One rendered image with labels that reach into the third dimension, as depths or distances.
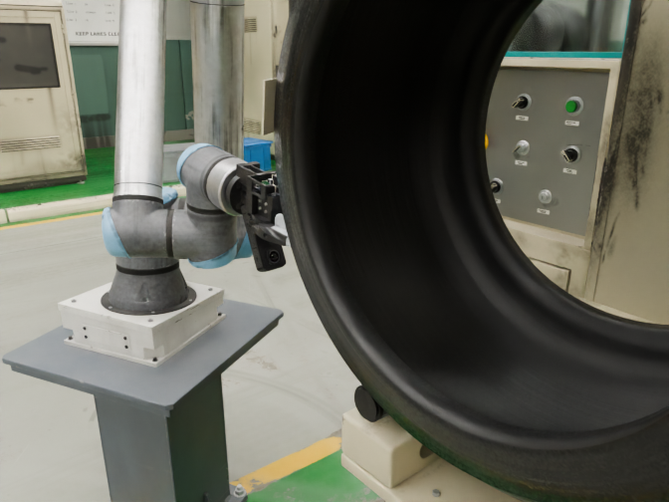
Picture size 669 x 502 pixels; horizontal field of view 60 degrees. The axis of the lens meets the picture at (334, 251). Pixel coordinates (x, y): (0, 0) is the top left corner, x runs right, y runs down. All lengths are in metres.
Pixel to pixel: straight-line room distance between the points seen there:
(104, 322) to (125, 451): 0.38
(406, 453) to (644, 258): 0.40
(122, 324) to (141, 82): 0.56
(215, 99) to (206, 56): 0.09
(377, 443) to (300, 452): 1.37
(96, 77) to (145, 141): 7.49
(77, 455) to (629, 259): 1.84
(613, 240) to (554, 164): 0.52
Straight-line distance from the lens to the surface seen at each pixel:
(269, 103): 0.66
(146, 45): 1.18
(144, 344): 1.40
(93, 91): 8.59
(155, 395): 1.30
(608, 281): 0.88
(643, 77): 0.83
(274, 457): 2.05
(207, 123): 1.31
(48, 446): 2.31
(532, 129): 1.38
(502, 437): 0.51
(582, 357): 0.77
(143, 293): 1.44
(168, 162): 6.09
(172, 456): 1.58
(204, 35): 1.28
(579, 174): 1.33
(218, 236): 1.06
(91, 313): 1.47
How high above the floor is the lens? 1.29
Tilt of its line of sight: 19 degrees down
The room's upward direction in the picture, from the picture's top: straight up
